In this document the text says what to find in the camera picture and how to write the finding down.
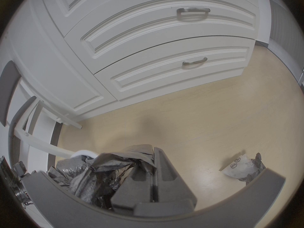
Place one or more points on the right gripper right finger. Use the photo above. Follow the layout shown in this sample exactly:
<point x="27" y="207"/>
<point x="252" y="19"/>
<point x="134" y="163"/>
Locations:
<point x="171" y="182"/>

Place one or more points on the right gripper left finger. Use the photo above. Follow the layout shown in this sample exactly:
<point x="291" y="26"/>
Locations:
<point x="133" y="191"/>

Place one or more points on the black plastic bag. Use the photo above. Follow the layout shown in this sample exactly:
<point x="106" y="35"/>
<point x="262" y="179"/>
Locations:
<point x="102" y="172"/>

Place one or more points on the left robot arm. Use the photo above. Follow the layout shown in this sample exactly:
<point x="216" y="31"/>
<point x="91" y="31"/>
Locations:
<point x="22" y="196"/>

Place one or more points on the white trash bin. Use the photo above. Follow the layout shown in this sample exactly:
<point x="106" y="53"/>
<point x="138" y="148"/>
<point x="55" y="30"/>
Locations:
<point x="84" y="153"/>

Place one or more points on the clear printed wrapper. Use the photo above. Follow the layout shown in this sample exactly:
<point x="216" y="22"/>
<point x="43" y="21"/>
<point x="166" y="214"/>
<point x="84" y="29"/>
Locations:
<point x="237" y="167"/>

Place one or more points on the white wardrobe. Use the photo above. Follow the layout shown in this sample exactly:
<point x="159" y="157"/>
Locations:
<point x="166" y="63"/>

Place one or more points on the grey cushioned white chair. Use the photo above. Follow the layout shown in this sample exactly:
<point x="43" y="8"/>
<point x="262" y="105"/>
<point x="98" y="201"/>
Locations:
<point x="9" y="91"/>

